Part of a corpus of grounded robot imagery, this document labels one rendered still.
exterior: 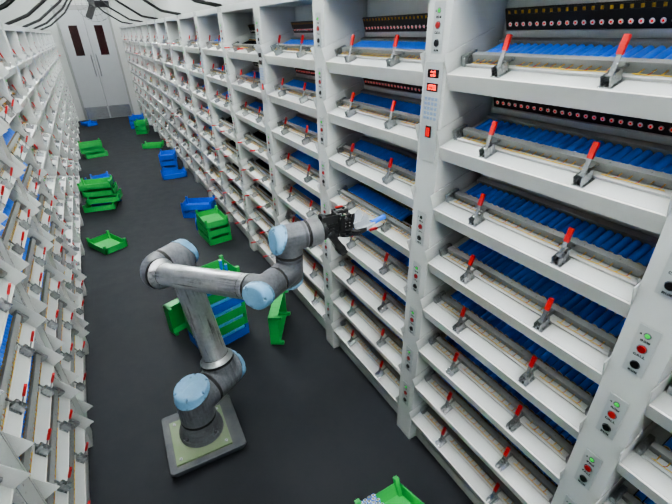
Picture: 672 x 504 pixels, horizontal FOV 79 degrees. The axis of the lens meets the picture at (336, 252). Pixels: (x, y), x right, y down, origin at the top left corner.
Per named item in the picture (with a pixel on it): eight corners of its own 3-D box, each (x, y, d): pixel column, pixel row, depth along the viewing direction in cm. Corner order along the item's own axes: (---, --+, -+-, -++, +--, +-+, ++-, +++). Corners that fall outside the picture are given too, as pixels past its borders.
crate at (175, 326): (169, 331, 255) (176, 336, 251) (162, 305, 246) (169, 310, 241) (210, 308, 275) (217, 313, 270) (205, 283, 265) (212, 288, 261)
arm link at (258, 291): (120, 263, 150) (260, 284, 116) (148, 249, 160) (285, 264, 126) (131, 290, 155) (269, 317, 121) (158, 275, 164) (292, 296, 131)
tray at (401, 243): (412, 260, 149) (407, 240, 144) (332, 207, 196) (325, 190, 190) (452, 232, 154) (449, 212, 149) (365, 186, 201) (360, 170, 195)
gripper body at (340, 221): (357, 213, 134) (325, 220, 129) (356, 236, 139) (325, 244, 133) (345, 205, 140) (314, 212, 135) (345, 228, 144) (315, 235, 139)
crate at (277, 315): (270, 344, 242) (284, 344, 242) (267, 317, 233) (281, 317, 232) (278, 313, 269) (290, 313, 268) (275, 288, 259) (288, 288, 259)
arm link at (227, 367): (204, 395, 189) (142, 250, 160) (229, 370, 202) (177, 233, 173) (227, 402, 181) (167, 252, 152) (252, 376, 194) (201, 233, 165)
